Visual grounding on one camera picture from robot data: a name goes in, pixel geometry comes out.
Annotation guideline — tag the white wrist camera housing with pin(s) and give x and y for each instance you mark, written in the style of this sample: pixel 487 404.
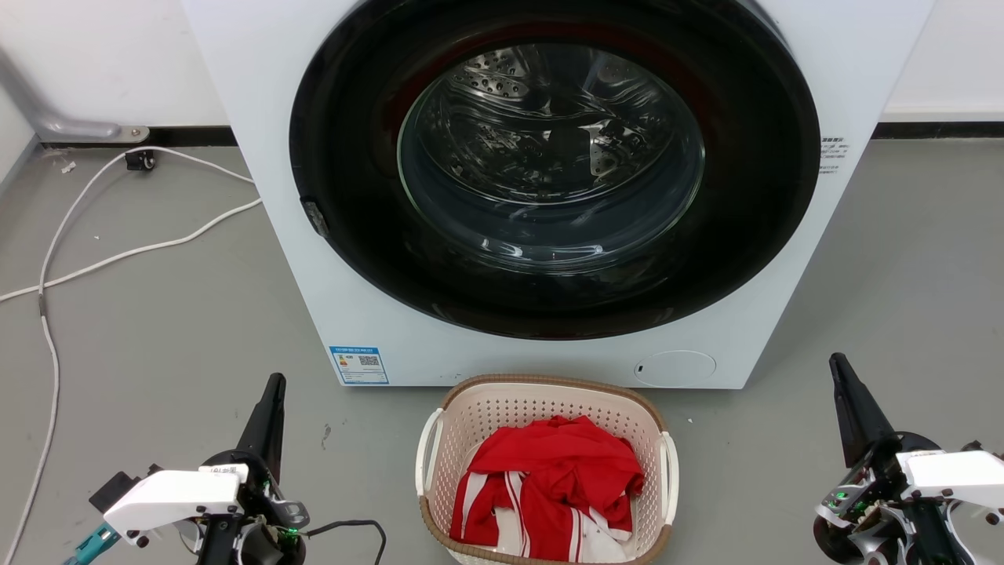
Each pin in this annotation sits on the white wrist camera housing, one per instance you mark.
pixel 957 472
pixel 176 496

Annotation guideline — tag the grey wall pipe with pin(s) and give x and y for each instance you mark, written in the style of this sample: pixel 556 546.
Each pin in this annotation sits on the grey wall pipe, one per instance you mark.
pixel 55 122

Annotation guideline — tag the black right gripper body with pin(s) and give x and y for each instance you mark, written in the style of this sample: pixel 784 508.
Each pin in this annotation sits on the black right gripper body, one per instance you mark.
pixel 871 510

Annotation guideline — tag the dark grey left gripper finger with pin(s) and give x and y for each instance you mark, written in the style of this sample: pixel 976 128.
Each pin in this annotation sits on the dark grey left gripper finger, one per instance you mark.
pixel 265 428

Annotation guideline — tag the blue energy label sticker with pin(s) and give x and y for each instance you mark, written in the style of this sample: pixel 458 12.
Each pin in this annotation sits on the blue energy label sticker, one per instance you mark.
pixel 359 365

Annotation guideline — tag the cream plastic laundry basket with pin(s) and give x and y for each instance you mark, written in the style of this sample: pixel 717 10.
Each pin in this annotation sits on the cream plastic laundry basket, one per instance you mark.
pixel 502 408

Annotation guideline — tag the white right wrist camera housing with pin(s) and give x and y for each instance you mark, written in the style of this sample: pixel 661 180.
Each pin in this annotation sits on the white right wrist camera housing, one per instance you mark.
pixel 957 472

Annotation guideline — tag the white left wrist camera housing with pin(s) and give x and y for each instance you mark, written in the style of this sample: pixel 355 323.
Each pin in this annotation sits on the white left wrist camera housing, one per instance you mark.
pixel 176 496

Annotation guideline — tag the small black floor clip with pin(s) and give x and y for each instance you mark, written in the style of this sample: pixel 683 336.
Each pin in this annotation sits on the small black floor clip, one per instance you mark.
pixel 140 161

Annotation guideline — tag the white front-load washing machine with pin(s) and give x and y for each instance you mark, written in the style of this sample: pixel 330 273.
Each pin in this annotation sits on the white front-load washing machine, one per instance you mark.
pixel 282 118

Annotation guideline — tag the black round washer door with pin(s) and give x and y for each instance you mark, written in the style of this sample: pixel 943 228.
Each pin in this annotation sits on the black round washer door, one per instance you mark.
pixel 549 173

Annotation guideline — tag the red and white garment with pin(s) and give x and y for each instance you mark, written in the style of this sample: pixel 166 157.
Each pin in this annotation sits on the red and white garment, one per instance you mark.
pixel 557 479

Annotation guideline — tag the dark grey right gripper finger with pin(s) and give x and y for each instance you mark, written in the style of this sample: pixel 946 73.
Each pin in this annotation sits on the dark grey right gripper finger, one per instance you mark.
pixel 856 416

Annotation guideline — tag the round white filter cover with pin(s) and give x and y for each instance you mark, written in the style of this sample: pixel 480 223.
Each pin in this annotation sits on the round white filter cover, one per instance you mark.
pixel 674 367

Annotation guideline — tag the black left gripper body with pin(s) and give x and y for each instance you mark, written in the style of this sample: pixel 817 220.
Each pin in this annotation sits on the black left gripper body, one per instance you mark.
pixel 271 510

